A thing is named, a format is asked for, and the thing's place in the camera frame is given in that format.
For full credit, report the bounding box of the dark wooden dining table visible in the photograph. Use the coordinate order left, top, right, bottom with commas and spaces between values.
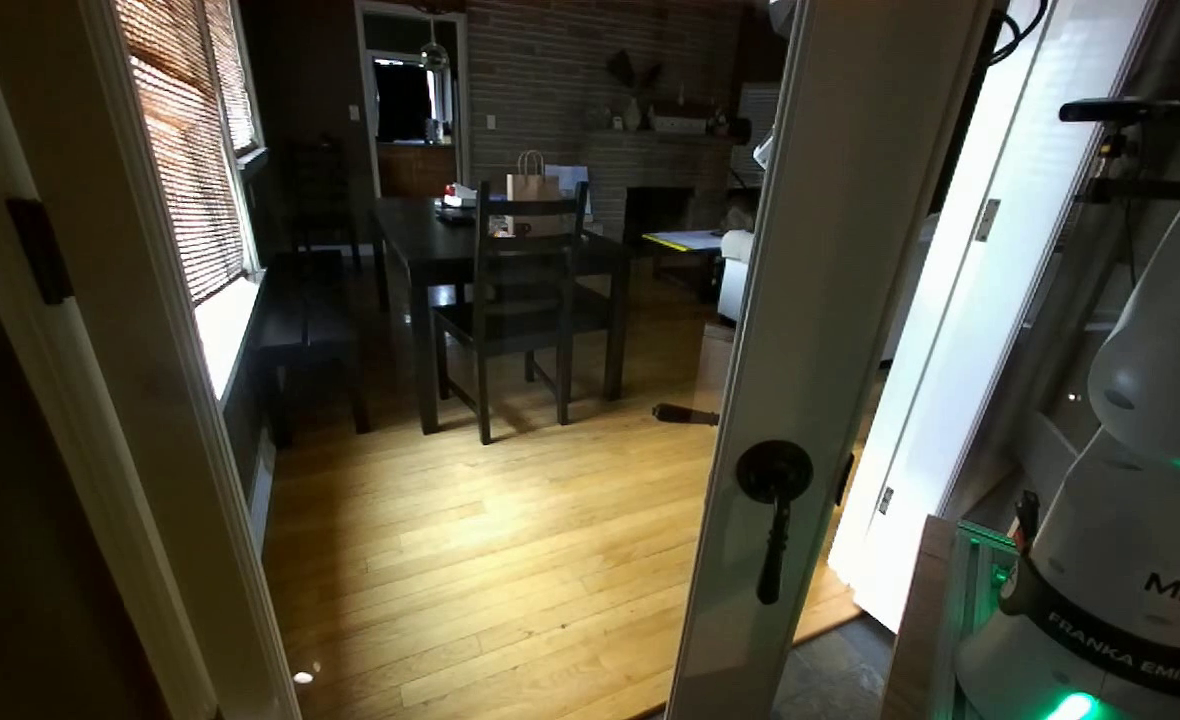
370, 199, 626, 434

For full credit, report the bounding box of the black door lever handle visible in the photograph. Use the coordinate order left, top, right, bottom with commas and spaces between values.
736, 440, 812, 606

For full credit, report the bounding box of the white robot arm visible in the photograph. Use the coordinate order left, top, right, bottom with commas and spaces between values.
955, 212, 1180, 720

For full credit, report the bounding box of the dark wooden chair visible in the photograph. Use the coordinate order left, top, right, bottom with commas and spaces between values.
435, 186, 584, 440

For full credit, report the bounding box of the white door frame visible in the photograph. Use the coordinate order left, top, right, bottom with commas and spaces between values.
0, 0, 298, 720

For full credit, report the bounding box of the bamboo window blind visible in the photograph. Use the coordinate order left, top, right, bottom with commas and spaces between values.
110, 0, 262, 306

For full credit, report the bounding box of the dark wooden bench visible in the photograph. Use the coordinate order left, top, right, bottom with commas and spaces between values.
258, 252, 370, 443

